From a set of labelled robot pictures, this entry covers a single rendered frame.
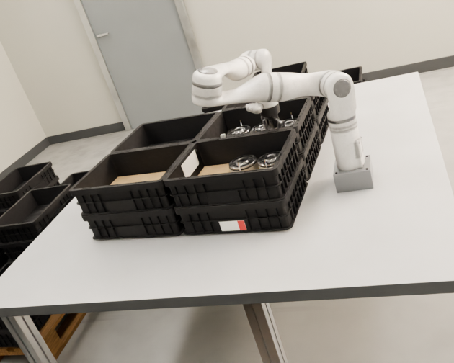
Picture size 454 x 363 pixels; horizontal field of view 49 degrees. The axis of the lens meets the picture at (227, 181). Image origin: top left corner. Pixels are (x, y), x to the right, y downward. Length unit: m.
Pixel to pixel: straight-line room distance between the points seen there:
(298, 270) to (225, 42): 3.74
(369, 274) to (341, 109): 0.55
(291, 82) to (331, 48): 3.27
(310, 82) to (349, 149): 0.26
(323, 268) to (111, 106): 4.46
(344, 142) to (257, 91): 0.35
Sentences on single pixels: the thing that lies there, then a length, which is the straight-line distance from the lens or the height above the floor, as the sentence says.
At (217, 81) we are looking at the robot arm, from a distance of 1.50.
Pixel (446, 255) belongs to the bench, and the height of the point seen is 0.70.
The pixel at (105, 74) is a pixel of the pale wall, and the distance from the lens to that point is 5.48.
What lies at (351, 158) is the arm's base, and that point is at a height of 0.81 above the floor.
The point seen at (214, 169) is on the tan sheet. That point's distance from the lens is 1.85.
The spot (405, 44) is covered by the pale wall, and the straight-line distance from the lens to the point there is 4.85.
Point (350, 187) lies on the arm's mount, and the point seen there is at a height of 0.72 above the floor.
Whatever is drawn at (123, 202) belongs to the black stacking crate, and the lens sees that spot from 1.79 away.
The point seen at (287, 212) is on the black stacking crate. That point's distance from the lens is 1.59.
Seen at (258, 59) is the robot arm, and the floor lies 1.17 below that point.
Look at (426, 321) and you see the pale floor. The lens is 2.24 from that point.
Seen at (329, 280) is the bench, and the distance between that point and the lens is 1.38.
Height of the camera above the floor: 1.58
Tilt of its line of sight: 25 degrees down
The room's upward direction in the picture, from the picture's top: 18 degrees counter-clockwise
